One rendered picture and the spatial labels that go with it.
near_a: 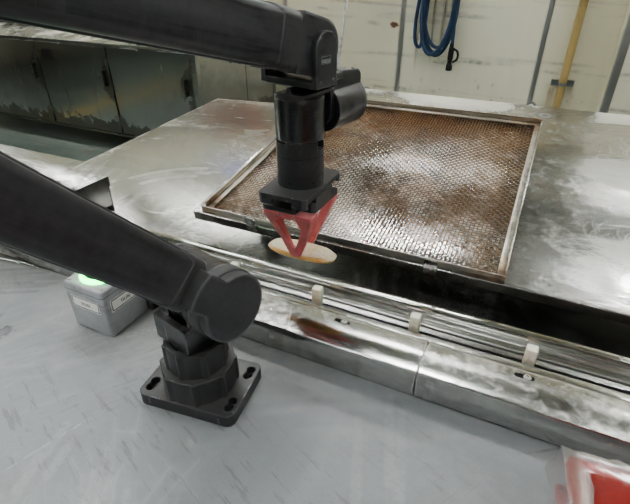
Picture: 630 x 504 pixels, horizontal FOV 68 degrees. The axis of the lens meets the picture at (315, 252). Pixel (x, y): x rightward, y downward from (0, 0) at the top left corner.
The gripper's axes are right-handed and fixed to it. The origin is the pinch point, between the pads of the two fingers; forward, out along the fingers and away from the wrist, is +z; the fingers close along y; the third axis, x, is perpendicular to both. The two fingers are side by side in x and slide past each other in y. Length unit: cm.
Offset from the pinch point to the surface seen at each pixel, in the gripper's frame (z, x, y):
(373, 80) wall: 58, 118, 369
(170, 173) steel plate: 12, 54, 34
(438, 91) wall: 62, 59, 369
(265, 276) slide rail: 8.4, 7.3, 1.5
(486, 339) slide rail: 8.5, -25.1, 1.5
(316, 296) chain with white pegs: 7.5, -2.4, -0.8
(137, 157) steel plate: 12, 69, 39
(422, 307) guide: 7.4, -16.4, 3.0
